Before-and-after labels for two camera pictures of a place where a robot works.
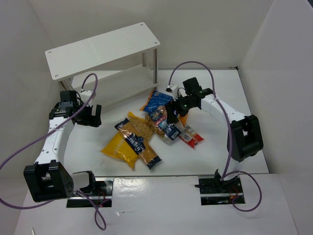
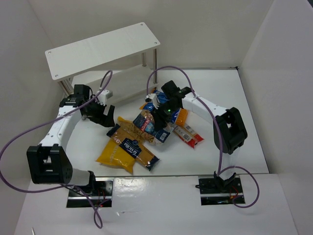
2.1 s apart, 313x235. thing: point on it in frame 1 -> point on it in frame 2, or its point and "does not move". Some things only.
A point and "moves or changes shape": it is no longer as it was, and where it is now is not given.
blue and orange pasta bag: x=157 y=99 does not move
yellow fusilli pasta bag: x=119 y=148 -> x=114 y=155
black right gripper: x=176 y=107 -> x=161 y=115
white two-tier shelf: x=123 y=61 does not move
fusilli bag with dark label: x=168 y=132 moves or changes shape
